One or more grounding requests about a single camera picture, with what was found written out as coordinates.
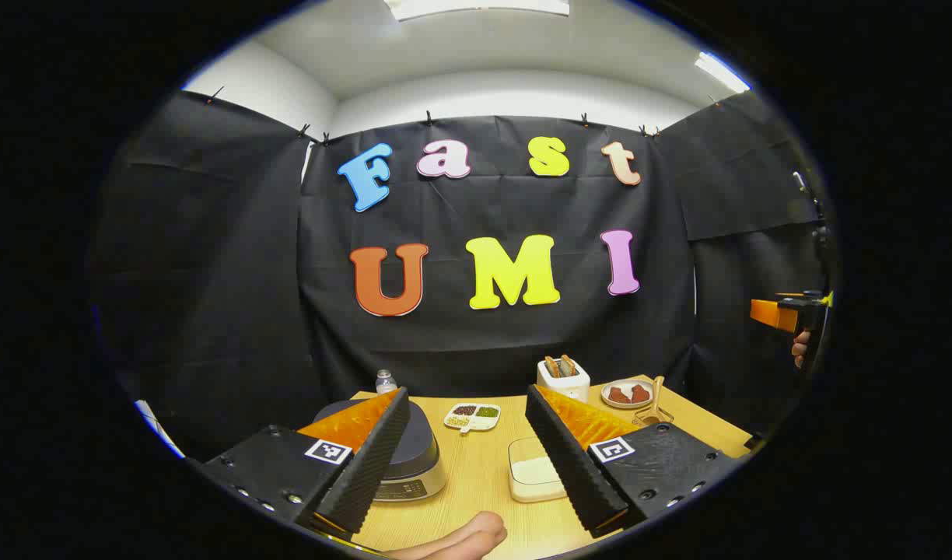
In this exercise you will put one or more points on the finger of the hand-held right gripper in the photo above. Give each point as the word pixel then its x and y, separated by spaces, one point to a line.
pixel 771 313

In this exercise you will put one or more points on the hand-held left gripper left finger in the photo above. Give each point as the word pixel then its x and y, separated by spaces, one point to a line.
pixel 367 467

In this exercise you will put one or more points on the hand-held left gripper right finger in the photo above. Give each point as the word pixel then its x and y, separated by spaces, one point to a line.
pixel 569 467

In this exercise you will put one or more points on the clear box of white rice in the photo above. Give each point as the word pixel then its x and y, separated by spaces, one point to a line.
pixel 534 474

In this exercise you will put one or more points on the dark grey rice cooker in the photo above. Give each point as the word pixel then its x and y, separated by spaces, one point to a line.
pixel 415 451

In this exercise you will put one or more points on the wooden spoon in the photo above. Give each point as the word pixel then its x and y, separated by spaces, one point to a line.
pixel 657 393

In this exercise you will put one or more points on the white toaster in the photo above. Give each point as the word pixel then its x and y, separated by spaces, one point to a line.
pixel 563 386

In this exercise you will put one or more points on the white round plate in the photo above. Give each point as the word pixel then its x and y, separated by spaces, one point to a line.
pixel 625 404

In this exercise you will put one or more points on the small clear bottle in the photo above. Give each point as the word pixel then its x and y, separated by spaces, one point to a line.
pixel 386 383

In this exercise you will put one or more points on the brown meat piece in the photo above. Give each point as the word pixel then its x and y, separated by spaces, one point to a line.
pixel 618 396
pixel 640 393

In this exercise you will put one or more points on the toast slice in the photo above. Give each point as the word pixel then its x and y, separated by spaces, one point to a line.
pixel 552 367
pixel 568 365

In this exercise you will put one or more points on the white divided bean dish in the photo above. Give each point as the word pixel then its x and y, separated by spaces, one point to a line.
pixel 472 418

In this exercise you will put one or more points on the small black box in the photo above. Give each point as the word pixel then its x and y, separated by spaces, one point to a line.
pixel 754 441

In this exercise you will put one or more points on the rectangular ceiling light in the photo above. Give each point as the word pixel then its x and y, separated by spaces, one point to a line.
pixel 476 6
pixel 721 71

